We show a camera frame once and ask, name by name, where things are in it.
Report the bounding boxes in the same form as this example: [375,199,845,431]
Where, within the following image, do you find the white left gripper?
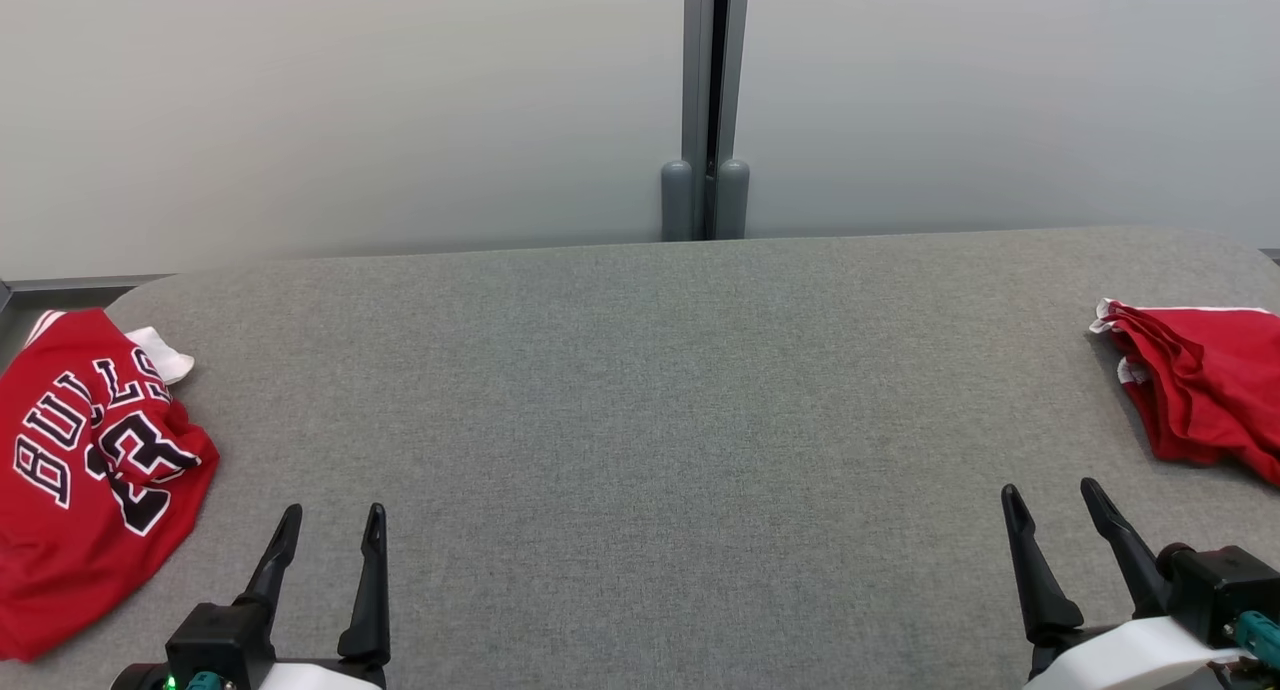
[233,503,391,690]

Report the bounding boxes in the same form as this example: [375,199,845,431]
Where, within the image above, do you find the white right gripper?
[1001,478,1251,690]

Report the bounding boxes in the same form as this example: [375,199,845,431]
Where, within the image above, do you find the red shorts white stripe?
[1090,298,1280,488]

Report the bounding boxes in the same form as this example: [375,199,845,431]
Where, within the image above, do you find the red Bulls jersey white sleeves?
[0,308,221,663]

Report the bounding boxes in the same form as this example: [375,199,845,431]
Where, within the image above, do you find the teal right camera cable plug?
[1230,610,1280,671]

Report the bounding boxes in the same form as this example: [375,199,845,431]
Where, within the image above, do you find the grey cylindrical post bumper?
[660,160,695,242]
[716,159,751,240]

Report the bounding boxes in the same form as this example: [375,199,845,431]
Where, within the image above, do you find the grey metal partition post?
[683,0,751,241]

